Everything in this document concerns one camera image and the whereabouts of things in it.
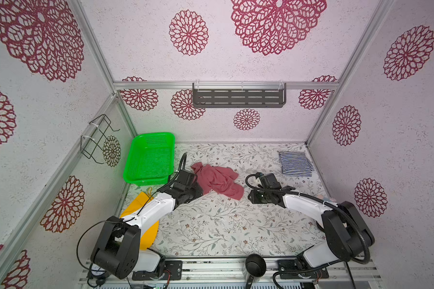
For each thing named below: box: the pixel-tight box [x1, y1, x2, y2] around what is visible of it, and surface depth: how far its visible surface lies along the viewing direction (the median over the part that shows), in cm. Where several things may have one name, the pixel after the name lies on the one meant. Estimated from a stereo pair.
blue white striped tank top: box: [278, 151, 315, 178], surface depth 108 cm
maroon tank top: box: [191, 161, 245, 201], surface depth 99 cm
